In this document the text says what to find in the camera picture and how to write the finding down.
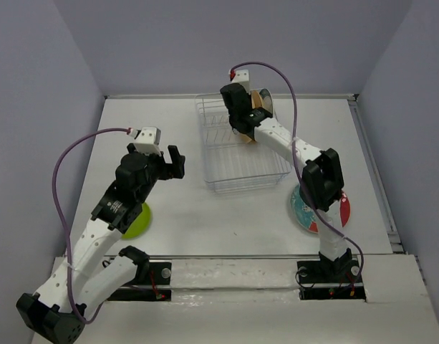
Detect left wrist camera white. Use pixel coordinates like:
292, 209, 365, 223
128, 127, 162, 156

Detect dark green lettered plate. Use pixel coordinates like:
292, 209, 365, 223
259, 88, 274, 115

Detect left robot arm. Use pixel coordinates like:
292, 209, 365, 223
16, 144, 185, 343

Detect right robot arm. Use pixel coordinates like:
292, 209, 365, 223
220, 83, 352, 285

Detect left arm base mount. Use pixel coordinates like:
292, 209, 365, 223
107, 261, 172, 302

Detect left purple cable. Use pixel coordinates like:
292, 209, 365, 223
51, 128, 134, 325

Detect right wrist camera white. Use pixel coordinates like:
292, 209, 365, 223
229, 69, 251, 94

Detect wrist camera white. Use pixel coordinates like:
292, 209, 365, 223
128, 127, 162, 156
229, 69, 251, 94

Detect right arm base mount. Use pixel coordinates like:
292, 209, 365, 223
294, 259, 367, 301

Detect lime green plate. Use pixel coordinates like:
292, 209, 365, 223
122, 203, 152, 240

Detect teal and red plate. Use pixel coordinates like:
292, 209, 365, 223
289, 184, 351, 234

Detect white wire dish rack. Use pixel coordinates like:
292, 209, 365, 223
194, 93, 291, 193

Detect plain yellow plate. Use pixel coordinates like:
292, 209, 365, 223
238, 90, 262, 144

